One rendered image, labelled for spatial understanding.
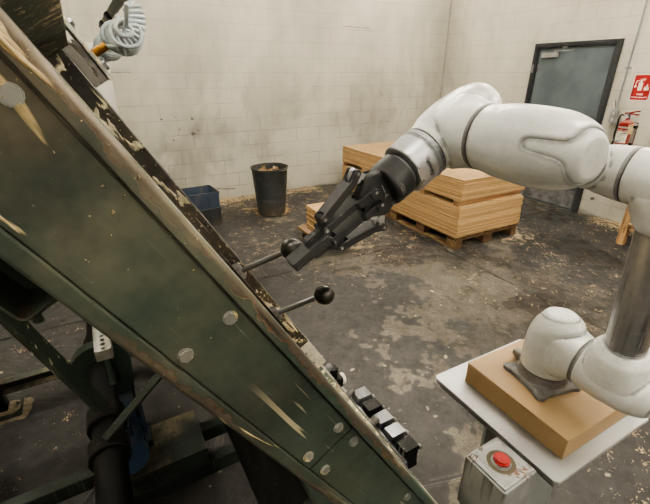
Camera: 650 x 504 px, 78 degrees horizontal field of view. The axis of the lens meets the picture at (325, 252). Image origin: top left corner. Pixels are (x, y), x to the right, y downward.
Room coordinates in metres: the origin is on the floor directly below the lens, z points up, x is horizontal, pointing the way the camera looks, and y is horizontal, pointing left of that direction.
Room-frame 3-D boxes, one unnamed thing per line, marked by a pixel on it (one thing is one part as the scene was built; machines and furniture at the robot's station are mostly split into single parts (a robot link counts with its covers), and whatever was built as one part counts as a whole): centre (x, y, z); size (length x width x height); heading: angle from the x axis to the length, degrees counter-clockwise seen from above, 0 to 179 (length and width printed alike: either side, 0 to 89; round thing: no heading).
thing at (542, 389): (1.12, -0.75, 0.86); 0.22 x 0.18 x 0.06; 18
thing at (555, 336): (1.09, -0.76, 1.00); 0.18 x 0.16 x 0.22; 31
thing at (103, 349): (1.57, 1.01, 1.00); 1.30 x 0.05 x 0.04; 30
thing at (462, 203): (5.37, -1.30, 0.39); 2.46 x 1.05 x 0.78; 28
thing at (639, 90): (5.08, -3.72, 1.64); 0.21 x 0.01 x 0.28; 28
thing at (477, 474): (0.69, -0.43, 0.84); 0.12 x 0.12 x 0.18; 30
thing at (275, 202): (5.39, 0.75, 0.33); 0.52 x 0.51 x 0.65; 28
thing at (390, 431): (1.03, -0.16, 0.69); 0.50 x 0.14 x 0.24; 30
